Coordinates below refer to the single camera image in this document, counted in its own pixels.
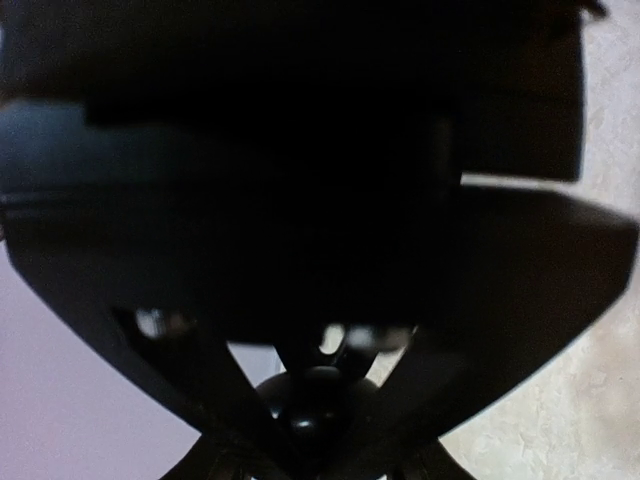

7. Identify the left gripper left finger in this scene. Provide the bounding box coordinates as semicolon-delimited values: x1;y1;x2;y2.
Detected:
161;433;290;480

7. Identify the black oval charging case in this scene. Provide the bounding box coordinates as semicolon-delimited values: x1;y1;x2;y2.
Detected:
257;367;378;455

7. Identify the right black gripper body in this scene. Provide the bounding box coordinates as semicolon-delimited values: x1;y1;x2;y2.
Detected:
1;1;637;345

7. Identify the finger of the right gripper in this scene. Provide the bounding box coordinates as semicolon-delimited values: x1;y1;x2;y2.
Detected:
349;319;575;450
89;299;301;480

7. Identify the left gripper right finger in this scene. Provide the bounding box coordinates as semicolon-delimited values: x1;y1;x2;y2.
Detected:
380;435;476;480

